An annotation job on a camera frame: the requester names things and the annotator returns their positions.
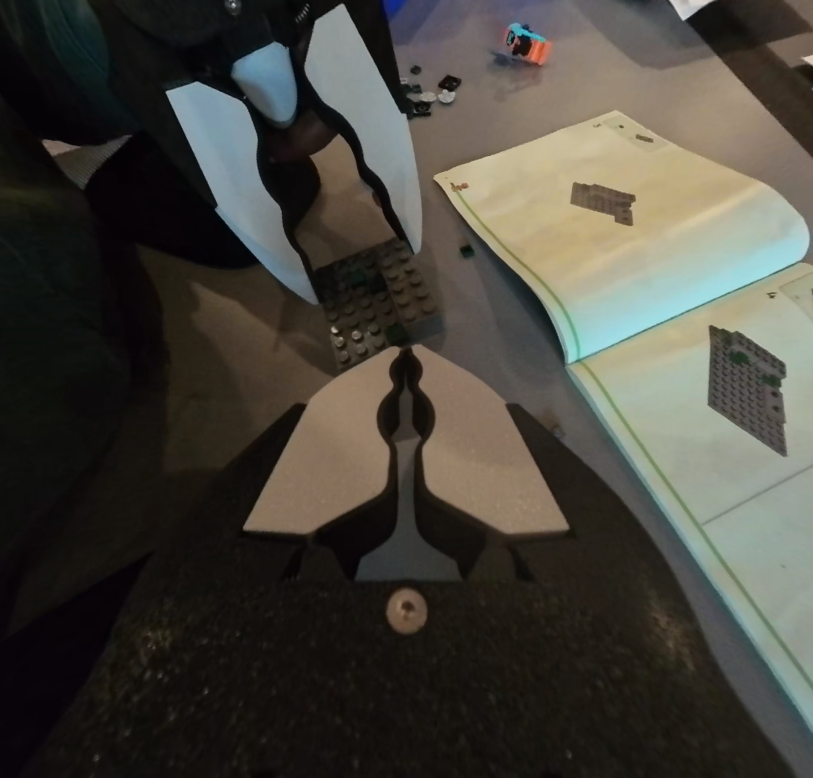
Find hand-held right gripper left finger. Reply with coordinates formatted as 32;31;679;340
243;346;407;569

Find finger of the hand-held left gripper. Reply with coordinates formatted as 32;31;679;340
305;3;423;255
166;83;320;306

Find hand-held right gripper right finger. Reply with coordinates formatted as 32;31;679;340
406;344;570;569

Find grey studded building plate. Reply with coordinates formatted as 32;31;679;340
314;238;445;372

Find person's left hand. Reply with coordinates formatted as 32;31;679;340
268;108;345;164

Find pile of small building pieces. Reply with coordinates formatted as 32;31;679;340
397;63;463;119

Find small orange blue toy piece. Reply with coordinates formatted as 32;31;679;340
492;21;553;66

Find person's dark green hoodie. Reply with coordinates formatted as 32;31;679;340
0;92;172;639

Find open instruction booklet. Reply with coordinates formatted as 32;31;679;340
434;110;813;709

